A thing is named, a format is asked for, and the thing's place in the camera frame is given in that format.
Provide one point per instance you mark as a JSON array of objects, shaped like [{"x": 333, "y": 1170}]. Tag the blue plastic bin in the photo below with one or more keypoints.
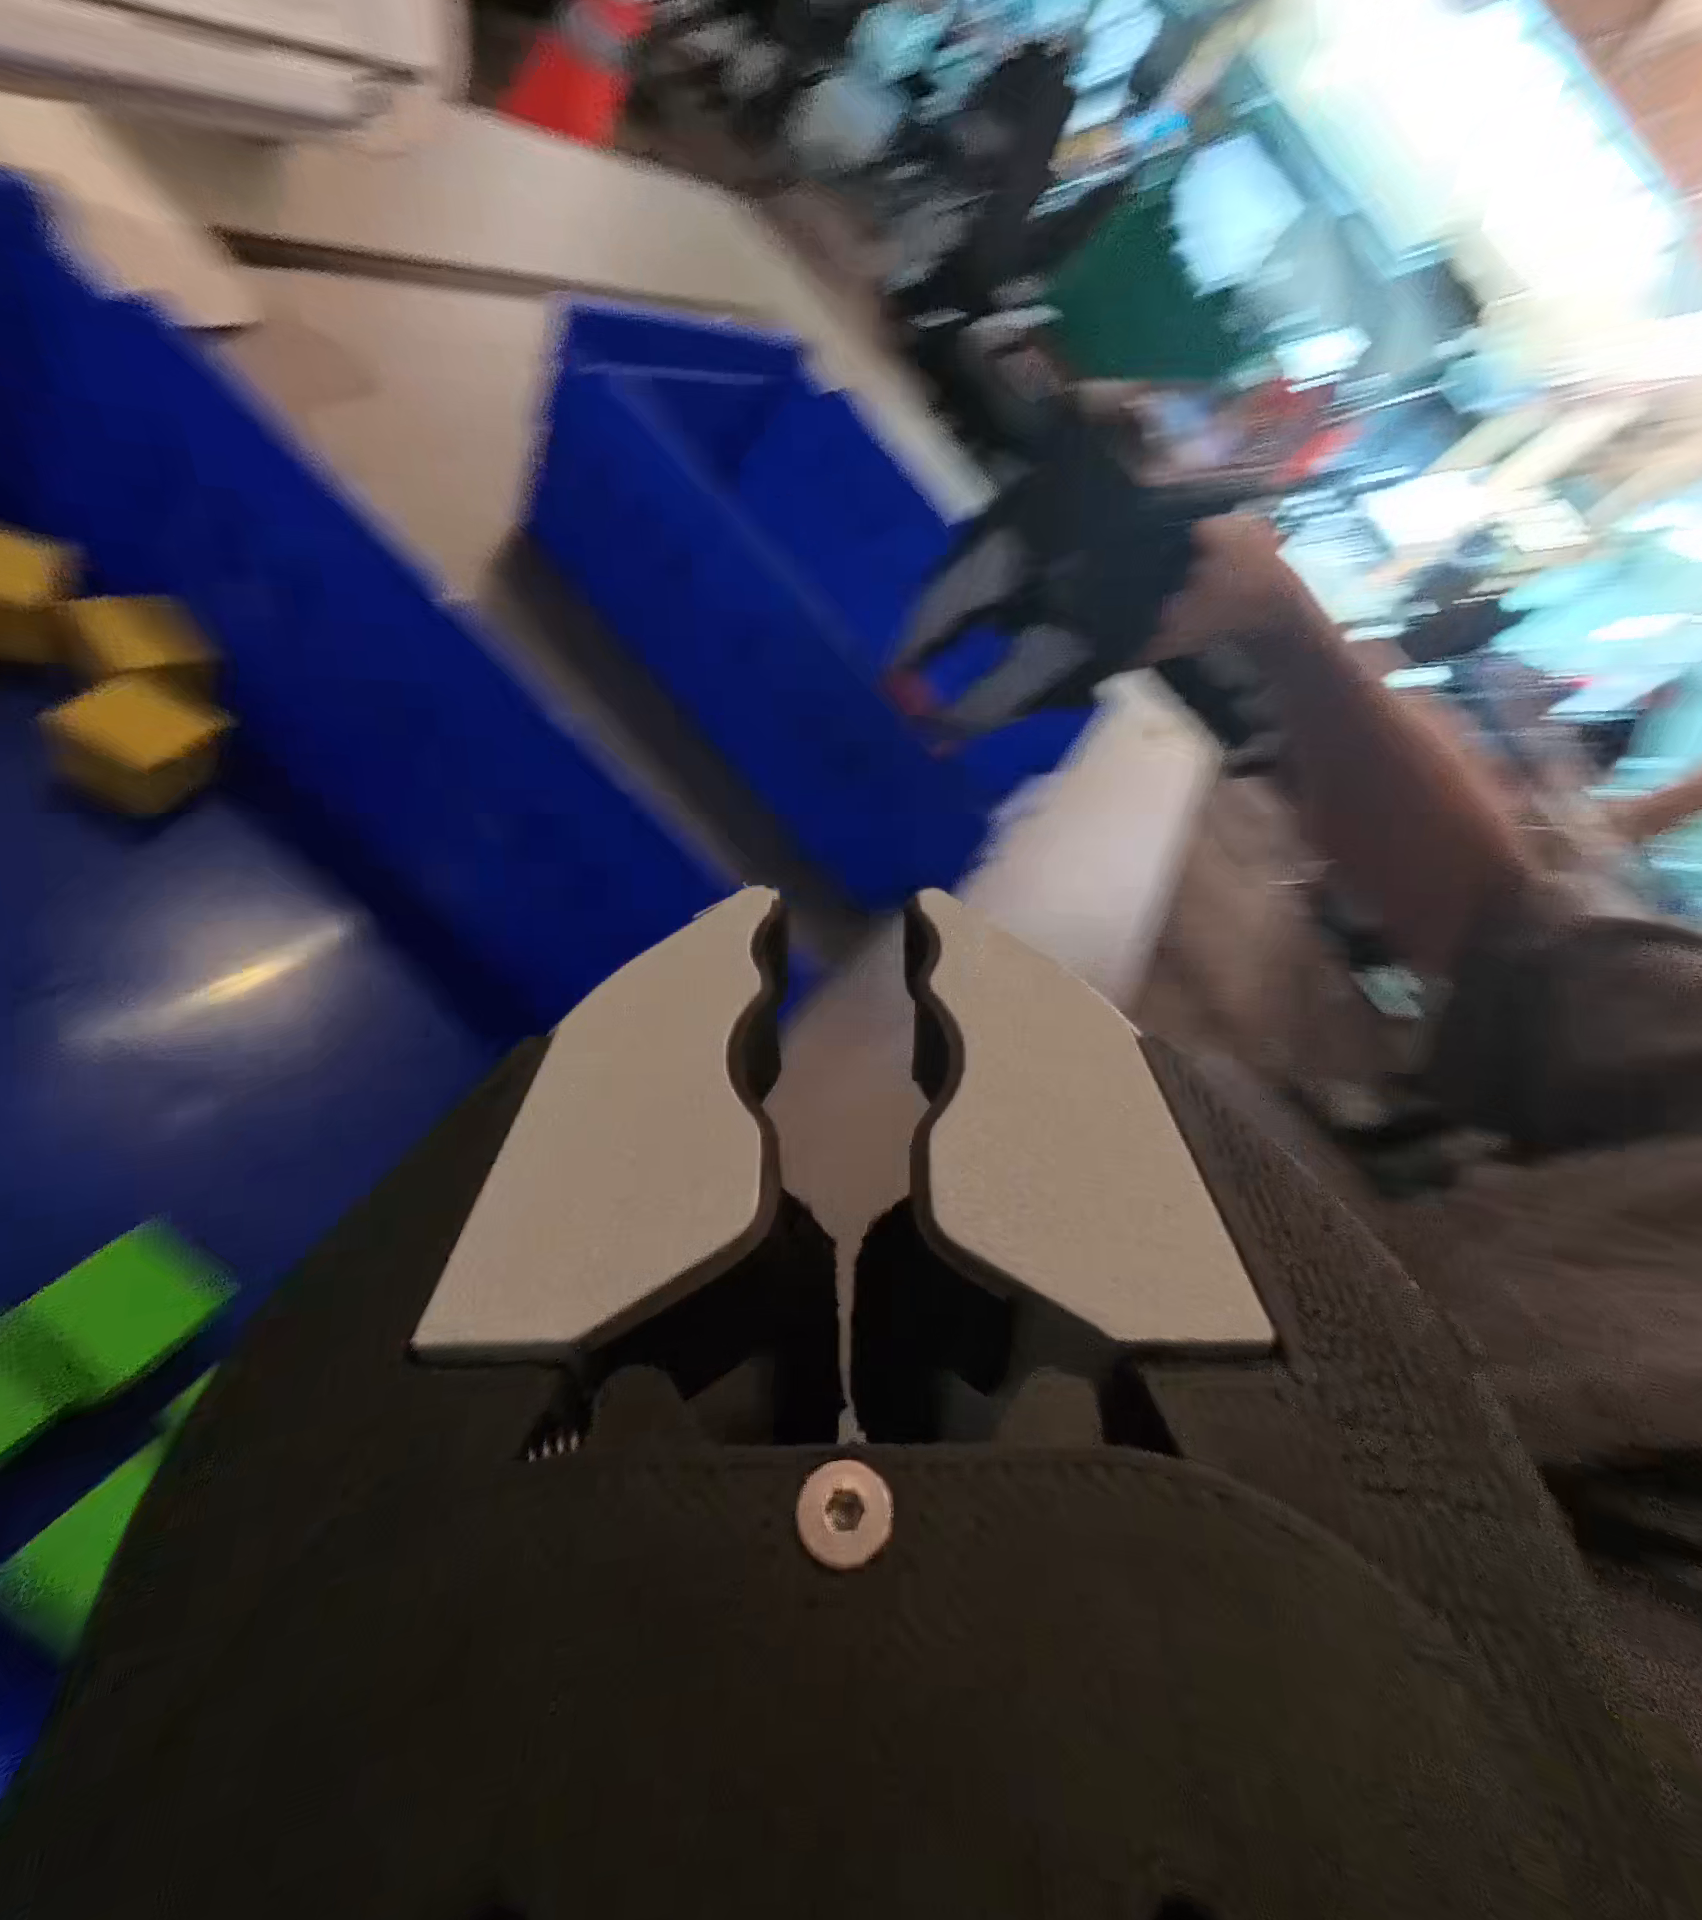
[
  {"x": 701, "y": 603},
  {"x": 343, "y": 750}
]

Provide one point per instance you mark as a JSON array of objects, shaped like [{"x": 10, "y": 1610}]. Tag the orange traffic cone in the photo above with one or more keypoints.
[{"x": 574, "y": 70}]

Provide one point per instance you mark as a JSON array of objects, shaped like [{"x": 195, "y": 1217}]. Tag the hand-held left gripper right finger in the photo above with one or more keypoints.
[{"x": 1075, "y": 1188}]

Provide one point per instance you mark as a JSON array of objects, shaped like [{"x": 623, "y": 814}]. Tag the green mat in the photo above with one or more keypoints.
[{"x": 1140, "y": 302}]

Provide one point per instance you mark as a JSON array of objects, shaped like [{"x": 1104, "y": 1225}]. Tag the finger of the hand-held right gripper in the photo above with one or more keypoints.
[
  {"x": 1040, "y": 686},
  {"x": 975, "y": 592}
]

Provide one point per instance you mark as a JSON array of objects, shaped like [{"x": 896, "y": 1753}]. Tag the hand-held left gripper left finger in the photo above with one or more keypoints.
[{"x": 614, "y": 1188}]

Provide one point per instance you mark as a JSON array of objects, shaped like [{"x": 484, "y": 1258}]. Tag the person's right forearm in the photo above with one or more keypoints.
[{"x": 1362, "y": 720}]

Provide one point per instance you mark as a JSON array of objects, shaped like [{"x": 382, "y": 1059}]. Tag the white document stand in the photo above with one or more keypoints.
[{"x": 160, "y": 49}]

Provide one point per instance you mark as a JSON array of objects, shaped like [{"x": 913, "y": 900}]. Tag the red wooden cube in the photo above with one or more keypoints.
[{"x": 913, "y": 701}]

